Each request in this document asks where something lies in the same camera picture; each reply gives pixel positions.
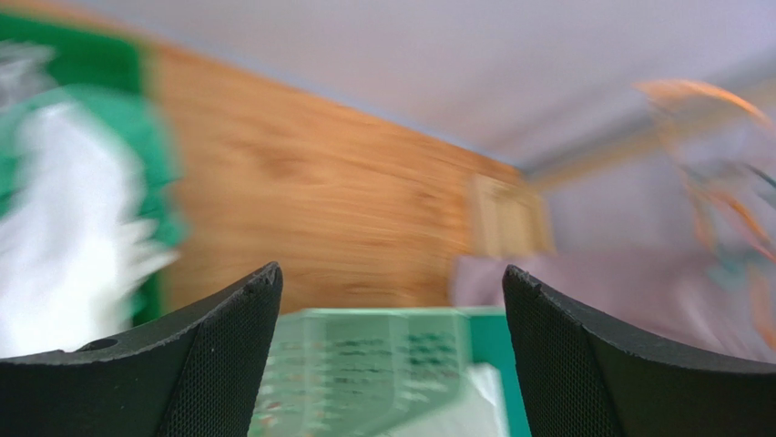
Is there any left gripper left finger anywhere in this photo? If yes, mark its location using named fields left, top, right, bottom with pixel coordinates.
left=1, top=262, right=283, bottom=436

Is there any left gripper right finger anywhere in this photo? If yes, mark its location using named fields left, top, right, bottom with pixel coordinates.
left=502, top=265, right=775, bottom=436

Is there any white tank top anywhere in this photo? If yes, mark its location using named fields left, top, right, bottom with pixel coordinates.
left=1, top=102, right=178, bottom=358

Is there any green tank top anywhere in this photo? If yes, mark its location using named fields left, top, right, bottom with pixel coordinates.
left=1, top=84, right=187, bottom=247

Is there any orange clothes hanger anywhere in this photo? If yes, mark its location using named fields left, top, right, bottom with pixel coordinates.
left=623, top=78, right=775, bottom=169

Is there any mauve tank top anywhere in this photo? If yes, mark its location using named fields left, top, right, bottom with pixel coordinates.
left=449, top=121, right=776, bottom=365

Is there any mint green file organizer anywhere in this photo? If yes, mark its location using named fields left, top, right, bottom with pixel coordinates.
left=248, top=308, right=476, bottom=436

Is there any wooden clothes rack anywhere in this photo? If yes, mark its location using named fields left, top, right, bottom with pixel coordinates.
left=464, top=72, right=776, bottom=259

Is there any green plastic tray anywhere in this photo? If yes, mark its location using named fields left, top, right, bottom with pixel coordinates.
left=0, top=12, right=165, bottom=329

